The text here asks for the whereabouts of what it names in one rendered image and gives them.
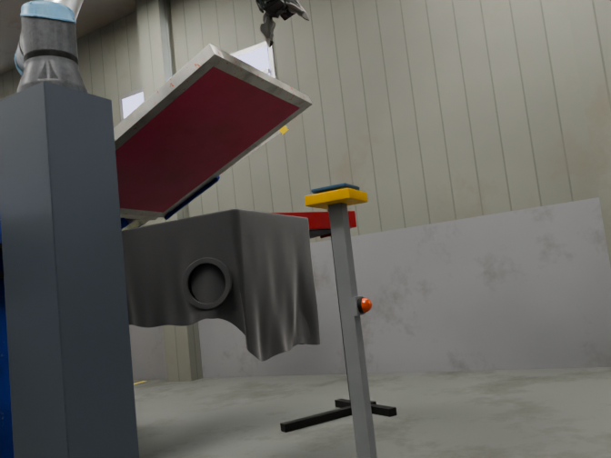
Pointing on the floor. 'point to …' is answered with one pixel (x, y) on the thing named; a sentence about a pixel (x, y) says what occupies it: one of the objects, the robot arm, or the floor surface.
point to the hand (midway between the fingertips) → (290, 35)
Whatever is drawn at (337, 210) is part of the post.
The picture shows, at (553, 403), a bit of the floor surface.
